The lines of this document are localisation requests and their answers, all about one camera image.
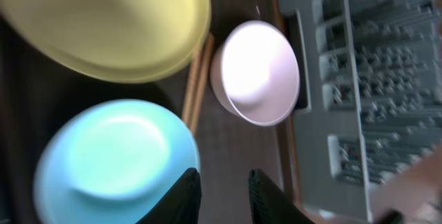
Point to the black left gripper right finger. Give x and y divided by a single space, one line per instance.
268 203

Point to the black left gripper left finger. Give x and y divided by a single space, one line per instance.
181 203

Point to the light blue bowl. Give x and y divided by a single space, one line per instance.
112 163

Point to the wooden chopstick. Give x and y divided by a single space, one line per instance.
190 86
201 82

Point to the pink white bowl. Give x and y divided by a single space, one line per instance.
255 75

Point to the grey plastic dishwasher rack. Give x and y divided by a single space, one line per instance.
369 115

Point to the brown serving tray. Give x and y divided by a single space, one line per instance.
38 96

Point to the yellow plate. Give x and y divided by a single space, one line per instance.
125 41

